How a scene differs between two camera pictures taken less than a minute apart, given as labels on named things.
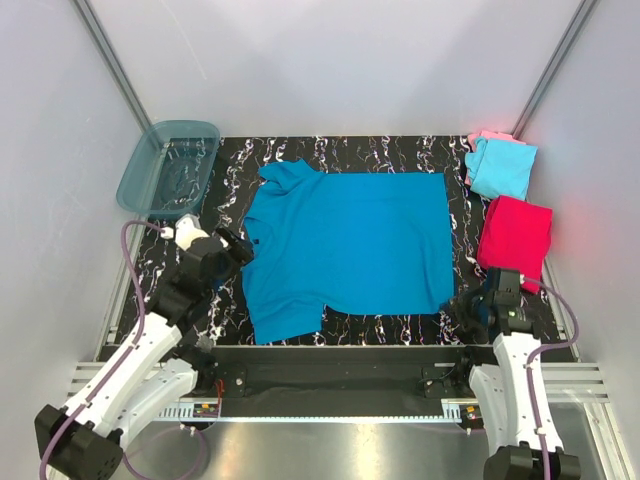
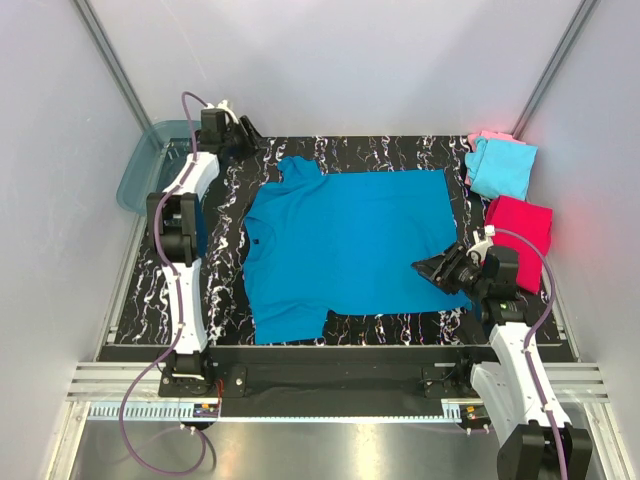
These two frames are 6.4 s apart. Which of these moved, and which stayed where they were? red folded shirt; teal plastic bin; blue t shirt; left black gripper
Moved: left black gripper
Stayed: red folded shirt; teal plastic bin; blue t shirt
